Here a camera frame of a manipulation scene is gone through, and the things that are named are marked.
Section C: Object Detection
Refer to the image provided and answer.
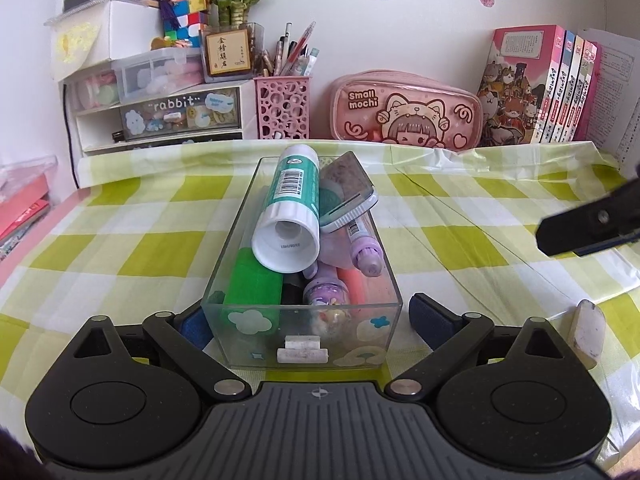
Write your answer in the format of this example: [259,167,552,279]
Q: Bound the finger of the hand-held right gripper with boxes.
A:
[536,175,640,258]

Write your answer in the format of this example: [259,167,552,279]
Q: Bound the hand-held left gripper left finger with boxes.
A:
[65,310,252,401]

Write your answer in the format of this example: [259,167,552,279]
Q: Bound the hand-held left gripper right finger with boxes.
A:
[384,292,573,401]

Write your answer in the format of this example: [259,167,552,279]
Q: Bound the clear plastic box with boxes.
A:
[200,151,405,372]

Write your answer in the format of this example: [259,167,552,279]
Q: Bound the green highlighter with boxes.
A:
[220,247,283,341]

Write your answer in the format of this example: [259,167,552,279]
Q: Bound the pink highlighter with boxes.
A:
[337,265,373,306]

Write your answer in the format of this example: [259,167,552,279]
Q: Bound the thin purple pen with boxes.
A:
[345,215,385,277]

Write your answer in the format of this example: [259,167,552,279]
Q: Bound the black marker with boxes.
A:
[280,270,307,306]

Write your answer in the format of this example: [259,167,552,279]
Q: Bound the purple cartoon pen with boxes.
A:
[302,265,353,346]

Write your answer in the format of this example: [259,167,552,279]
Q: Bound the grey pencil lead case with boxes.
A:
[319,151,380,233]

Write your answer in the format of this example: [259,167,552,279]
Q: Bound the white and green glue stick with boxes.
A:
[251,144,321,273]

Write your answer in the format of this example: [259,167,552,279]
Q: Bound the green checked tablecloth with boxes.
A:
[0,137,640,461]

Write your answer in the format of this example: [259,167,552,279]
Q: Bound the white eraser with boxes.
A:
[567,299,608,368]

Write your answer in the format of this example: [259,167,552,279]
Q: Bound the printed paper sheets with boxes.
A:
[580,27,640,171]

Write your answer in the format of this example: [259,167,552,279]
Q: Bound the light-spine book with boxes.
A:
[557,35,586,142]
[570,40,598,141]

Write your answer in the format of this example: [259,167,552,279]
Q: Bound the pink slipcase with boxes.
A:
[587,42,604,141]

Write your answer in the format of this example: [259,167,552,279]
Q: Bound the blue-spine book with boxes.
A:
[547,30,576,143]

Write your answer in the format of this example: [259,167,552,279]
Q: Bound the pink-spine illustrated book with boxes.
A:
[475,25,566,148]

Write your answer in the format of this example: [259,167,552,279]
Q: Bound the pink cartoon pencil case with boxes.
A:
[329,70,483,153]

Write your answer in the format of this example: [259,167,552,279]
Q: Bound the pile of pink notebooks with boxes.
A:
[0,157,58,261]

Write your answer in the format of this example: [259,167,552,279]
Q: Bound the white drawer organizer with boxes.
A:
[65,80,258,156]

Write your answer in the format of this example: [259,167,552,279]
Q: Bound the pink perforated pen holder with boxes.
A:
[254,76,312,141]

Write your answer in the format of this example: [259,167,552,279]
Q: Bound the clear plastic container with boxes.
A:
[112,50,206,106]

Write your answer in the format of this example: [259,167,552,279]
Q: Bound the glass vase with label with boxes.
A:
[200,22,265,83]

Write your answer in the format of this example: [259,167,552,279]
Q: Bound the small colourful toy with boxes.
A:
[150,35,193,51]

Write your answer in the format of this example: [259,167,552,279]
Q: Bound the bunch of pens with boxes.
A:
[255,21,321,78]

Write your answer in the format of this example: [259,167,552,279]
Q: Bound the white storage box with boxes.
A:
[45,0,166,81]

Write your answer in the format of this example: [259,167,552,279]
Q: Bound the colourful puzzle cube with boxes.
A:
[162,0,211,41]

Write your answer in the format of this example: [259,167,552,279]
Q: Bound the black cable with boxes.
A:
[62,0,83,186]

